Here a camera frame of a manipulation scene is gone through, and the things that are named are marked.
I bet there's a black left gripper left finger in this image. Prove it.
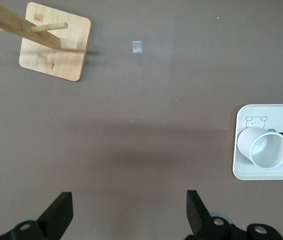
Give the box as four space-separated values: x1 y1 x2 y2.
0 191 74 240

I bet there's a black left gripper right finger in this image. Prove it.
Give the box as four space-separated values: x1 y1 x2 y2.
185 190 283 240

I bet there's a white cup with black handle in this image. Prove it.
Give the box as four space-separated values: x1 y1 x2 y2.
236 126 283 170

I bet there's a wooden cup rack with pegs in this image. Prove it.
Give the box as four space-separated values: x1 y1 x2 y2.
0 0 93 83

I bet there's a white tray with rabbit print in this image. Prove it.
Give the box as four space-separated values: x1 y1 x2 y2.
232 103 283 181

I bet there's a small clear tape piece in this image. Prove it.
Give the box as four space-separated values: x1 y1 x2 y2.
132 40 143 55

